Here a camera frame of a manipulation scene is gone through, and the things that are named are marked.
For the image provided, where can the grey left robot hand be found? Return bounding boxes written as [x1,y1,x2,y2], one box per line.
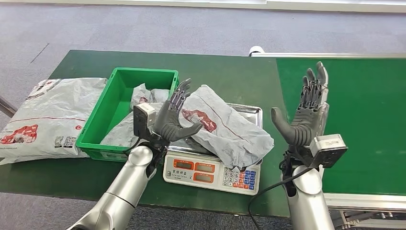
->
[152,78,203,142]

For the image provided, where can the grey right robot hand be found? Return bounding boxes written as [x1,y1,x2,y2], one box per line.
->
[270,61,330,147]

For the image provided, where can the grey parcel bag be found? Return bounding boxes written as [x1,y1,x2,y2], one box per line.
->
[100,83,172,148]
[179,84,274,171]

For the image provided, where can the green conveyor belt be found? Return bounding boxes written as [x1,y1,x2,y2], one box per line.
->
[276,58,406,195]

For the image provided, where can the white conveyor roller end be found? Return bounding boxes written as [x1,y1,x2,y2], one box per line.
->
[248,46,265,57]

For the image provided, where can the green plastic crate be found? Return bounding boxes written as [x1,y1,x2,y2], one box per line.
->
[75,67,180,162]

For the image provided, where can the white scale with steel tray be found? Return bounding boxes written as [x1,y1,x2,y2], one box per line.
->
[162,103,263,196]

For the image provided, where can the dark green table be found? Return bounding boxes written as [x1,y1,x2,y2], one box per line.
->
[0,50,293,219]

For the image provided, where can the large flat grey mailer bag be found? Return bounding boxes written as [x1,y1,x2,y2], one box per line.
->
[0,78,109,165]

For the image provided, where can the grey metal bar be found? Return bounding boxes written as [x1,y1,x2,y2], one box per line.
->
[0,95,18,119]

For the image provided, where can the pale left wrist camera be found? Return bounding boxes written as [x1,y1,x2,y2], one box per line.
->
[133,102,157,138]

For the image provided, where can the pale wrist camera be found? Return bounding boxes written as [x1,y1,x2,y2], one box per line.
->
[309,134,349,169]
[133,102,157,138]

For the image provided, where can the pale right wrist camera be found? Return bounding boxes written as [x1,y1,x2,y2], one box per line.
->
[309,134,349,169]

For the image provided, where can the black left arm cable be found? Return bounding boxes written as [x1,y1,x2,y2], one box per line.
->
[123,138,142,157]

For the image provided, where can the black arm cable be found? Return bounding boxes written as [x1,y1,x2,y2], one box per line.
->
[123,138,142,157]
[247,168,313,230]

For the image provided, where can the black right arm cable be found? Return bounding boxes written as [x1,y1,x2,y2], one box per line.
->
[247,168,313,230]

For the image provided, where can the aluminium conveyor frame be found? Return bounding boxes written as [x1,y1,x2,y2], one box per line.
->
[249,52,406,230]

